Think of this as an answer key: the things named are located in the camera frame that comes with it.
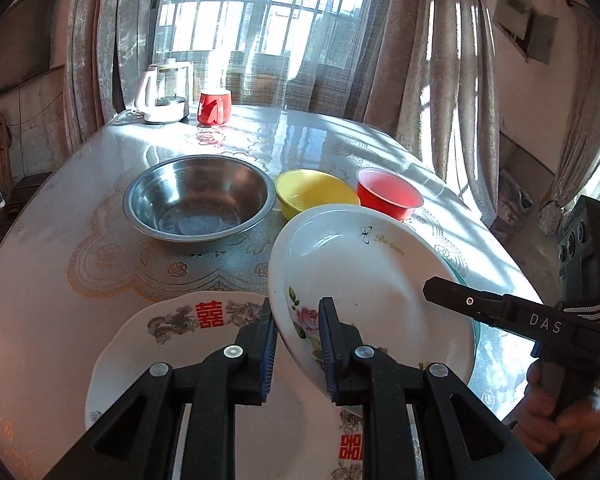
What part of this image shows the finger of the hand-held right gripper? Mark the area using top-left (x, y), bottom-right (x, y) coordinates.
top-left (422, 276), bottom-right (600, 361)

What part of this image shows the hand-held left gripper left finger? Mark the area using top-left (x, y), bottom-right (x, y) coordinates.
top-left (42, 297), bottom-right (281, 480)

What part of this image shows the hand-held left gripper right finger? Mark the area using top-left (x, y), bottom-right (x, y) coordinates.
top-left (317, 296), bottom-right (553, 480)

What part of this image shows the teal plate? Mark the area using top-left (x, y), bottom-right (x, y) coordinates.
top-left (440, 255), bottom-right (483, 346)

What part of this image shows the white rose print plate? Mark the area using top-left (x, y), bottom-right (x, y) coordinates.
top-left (267, 204), bottom-right (476, 408)

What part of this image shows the white plate with red symbols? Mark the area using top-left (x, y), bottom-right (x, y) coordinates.
top-left (85, 291), bottom-right (381, 480)

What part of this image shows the yellow bowl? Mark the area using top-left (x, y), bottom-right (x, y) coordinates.
top-left (275, 169), bottom-right (362, 222)

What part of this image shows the stainless steel bowl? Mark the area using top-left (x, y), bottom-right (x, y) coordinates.
top-left (123, 154), bottom-right (277, 241)

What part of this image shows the person's right hand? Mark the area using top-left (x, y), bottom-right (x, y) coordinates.
top-left (510, 360), bottom-right (600, 455)

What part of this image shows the beige velvet curtain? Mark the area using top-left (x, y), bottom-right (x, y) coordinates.
top-left (62, 0), bottom-right (166, 156)
top-left (540, 10), bottom-right (600, 231)
top-left (350, 0), bottom-right (501, 226)

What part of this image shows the red bowl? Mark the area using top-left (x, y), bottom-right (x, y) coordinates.
top-left (356, 167), bottom-right (425, 222)

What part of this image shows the lace pattern tablecloth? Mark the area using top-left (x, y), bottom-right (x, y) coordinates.
top-left (0, 105), bottom-right (546, 480)

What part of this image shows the red mug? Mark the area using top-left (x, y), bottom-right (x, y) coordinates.
top-left (197, 90), bottom-right (232, 127)

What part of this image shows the white electric kettle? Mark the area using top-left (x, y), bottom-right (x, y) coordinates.
top-left (133, 60), bottom-right (193, 125)

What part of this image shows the dark low table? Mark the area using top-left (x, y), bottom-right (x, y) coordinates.
top-left (10, 172), bottom-right (56, 201)

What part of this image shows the barred window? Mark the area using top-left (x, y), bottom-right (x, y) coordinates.
top-left (152, 0), bottom-right (396, 106)

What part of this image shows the grey wall box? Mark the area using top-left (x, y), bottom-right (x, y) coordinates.
top-left (495, 0), bottom-right (560, 66)

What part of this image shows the black wall television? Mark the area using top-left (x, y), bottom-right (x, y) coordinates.
top-left (0, 0), bottom-right (63, 106)

